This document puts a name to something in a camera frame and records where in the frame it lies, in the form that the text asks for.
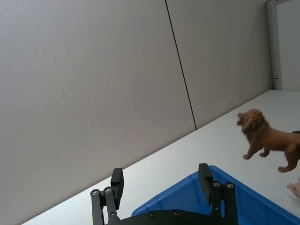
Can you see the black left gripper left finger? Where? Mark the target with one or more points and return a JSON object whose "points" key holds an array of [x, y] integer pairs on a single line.
{"points": [[116, 187]]}

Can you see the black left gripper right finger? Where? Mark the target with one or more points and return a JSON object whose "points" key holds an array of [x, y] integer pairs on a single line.
{"points": [[206, 185]]}

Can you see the blue plastic bin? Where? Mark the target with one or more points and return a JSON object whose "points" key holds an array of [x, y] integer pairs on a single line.
{"points": [[255, 206]]}

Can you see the pale grey door frame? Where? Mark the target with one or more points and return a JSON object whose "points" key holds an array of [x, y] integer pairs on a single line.
{"points": [[273, 42]]}

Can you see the pink toy animal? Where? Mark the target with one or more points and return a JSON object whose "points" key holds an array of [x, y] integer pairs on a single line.
{"points": [[295, 188]]}

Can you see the brown toy lion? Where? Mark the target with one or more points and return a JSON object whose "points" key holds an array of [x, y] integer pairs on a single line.
{"points": [[269, 138]]}

